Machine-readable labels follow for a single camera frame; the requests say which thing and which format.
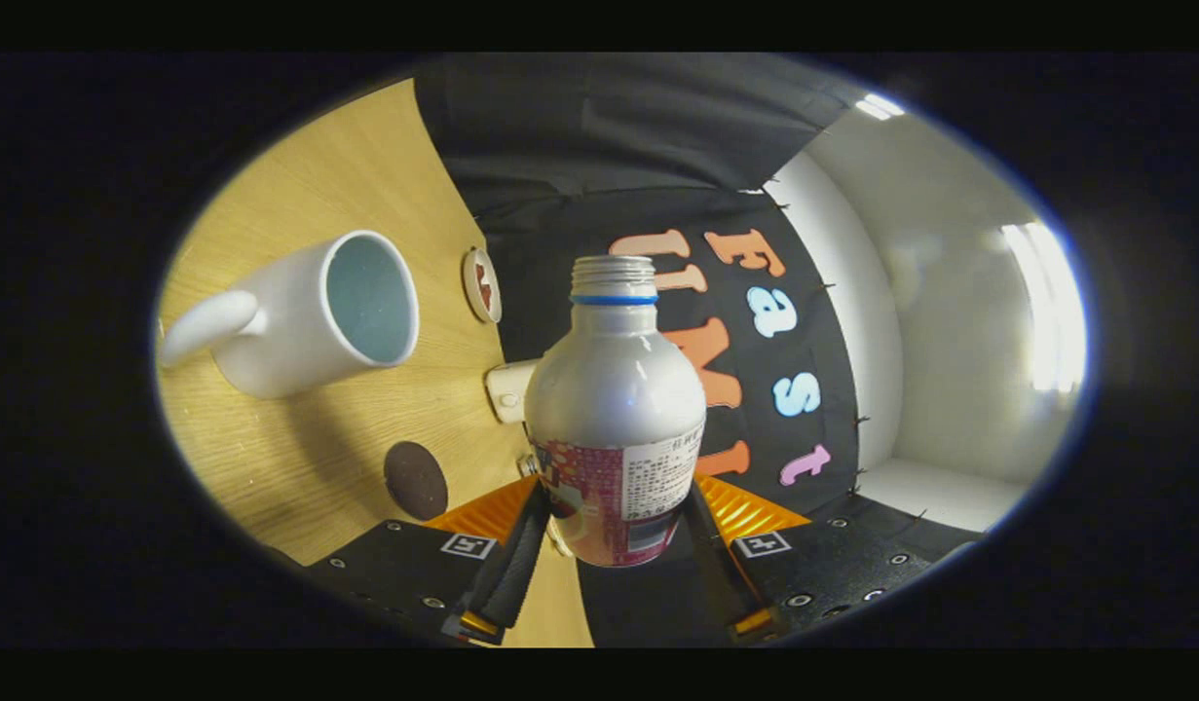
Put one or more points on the wooden table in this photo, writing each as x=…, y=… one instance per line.
x=297, y=458

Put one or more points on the white plate with red food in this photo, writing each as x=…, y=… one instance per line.
x=482, y=285

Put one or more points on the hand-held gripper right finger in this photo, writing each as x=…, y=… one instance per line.
x=721, y=565

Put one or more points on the white cup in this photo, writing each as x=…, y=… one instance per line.
x=287, y=331

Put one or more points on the dark round coaster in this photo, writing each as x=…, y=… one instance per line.
x=416, y=480

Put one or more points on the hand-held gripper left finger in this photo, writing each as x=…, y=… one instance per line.
x=516, y=560

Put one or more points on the silver juice bottle red label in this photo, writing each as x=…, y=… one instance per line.
x=614, y=389

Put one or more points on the white toaster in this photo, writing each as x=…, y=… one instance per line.
x=506, y=389

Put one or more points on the black backdrop cloth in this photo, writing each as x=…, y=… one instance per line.
x=609, y=136

